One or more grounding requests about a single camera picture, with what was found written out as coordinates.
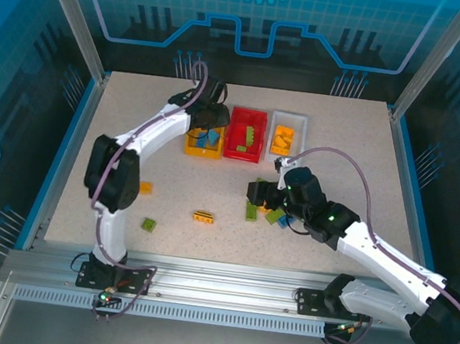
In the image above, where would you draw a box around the white plastic bin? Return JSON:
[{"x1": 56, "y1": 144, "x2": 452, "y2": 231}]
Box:
[{"x1": 266, "y1": 108, "x2": 309, "y2": 161}]

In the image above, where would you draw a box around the aluminium frame post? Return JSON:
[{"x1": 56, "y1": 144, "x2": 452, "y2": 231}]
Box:
[
  {"x1": 390, "y1": 0, "x2": 460, "y2": 126},
  {"x1": 20, "y1": 0, "x2": 120, "y2": 82}
]

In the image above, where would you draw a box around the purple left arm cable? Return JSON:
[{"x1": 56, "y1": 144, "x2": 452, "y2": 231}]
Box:
[{"x1": 76, "y1": 50, "x2": 211, "y2": 331}]

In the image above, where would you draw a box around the slotted grey cable duct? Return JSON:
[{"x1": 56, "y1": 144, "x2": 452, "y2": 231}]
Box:
[{"x1": 12, "y1": 284, "x2": 328, "y2": 339}]

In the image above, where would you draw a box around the aluminium table side rail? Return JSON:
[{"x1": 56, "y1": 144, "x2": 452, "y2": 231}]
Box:
[
  {"x1": 368, "y1": 112, "x2": 460, "y2": 302},
  {"x1": 22, "y1": 69, "x2": 111, "y2": 259}
]

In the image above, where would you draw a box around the yellow plastic bin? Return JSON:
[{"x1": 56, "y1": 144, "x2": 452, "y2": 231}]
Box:
[{"x1": 183, "y1": 107, "x2": 229, "y2": 161}]

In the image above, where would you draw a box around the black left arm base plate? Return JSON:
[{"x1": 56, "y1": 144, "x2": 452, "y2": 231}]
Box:
[{"x1": 75, "y1": 260, "x2": 155, "y2": 297}]

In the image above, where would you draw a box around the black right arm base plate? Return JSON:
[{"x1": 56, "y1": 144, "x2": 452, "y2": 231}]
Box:
[{"x1": 294, "y1": 286, "x2": 374, "y2": 324}]

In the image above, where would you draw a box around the red plastic bin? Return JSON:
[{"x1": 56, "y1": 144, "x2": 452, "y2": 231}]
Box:
[{"x1": 222, "y1": 105, "x2": 270, "y2": 164}]

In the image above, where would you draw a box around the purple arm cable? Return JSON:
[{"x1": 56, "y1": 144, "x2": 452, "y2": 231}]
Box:
[
  {"x1": 76, "y1": 50, "x2": 211, "y2": 331},
  {"x1": 267, "y1": 142, "x2": 460, "y2": 344}
]

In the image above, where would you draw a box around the small lit circuit board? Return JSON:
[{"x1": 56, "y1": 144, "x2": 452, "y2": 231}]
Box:
[
  {"x1": 98, "y1": 290, "x2": 122, "y2": 309},
  {"x1": 334, "y1": 322, "x2": 358, "y2": 336}
]

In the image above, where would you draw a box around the small blue lego piece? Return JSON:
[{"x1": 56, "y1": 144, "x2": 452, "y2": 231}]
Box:
[{"x1": 193, "y1": 132, "x2": 211, "y2": 150}]

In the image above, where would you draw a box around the yellow black striped lego brick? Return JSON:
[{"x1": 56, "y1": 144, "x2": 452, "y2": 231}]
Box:
[{"x1": 192, "y1": 208, "x2": 217, "y2": 226}]

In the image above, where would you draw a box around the aluminium mounting rail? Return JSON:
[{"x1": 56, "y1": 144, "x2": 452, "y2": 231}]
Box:
[{"x1": 2, "y1": 235, "x2": 452, "y2": 333}]

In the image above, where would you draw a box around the blue lego plate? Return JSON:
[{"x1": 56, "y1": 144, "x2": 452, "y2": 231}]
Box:
[{"x1": 276, "y1": 214, "x2": 297, "y2": 230}]

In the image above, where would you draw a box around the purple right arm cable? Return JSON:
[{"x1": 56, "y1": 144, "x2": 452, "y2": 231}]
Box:
[{"x1": 267, "y1": 142, "x2": 460, "y2": 344}]

